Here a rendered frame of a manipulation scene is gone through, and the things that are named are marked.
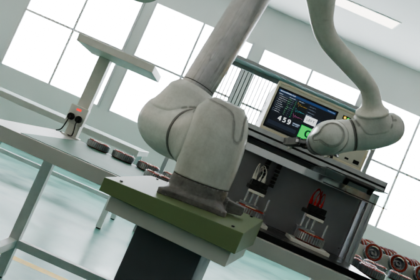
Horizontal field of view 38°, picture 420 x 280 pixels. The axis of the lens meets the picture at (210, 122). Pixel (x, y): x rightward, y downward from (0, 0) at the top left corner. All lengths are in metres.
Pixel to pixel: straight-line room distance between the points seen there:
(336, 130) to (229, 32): 0.43
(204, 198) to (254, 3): 0.60
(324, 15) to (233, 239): 0.72
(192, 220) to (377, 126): 0.74
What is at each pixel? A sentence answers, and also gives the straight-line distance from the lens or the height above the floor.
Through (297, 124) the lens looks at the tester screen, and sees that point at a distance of 2.41.
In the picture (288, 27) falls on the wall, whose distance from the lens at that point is 8.94.
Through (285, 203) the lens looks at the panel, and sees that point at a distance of 2.53.
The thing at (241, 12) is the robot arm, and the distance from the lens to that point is 1.76.
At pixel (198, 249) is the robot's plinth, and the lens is 1.42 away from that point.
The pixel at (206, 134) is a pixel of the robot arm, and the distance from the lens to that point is 1.50.
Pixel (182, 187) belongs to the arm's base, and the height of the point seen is 0.83.
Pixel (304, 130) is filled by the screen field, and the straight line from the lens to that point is 2.42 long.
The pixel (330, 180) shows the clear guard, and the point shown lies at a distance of 2.15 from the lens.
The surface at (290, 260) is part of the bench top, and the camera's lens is 2.04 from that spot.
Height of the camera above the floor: 0.92
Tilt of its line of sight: 3 degrees up
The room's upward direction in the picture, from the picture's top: 24 degrees clockwise
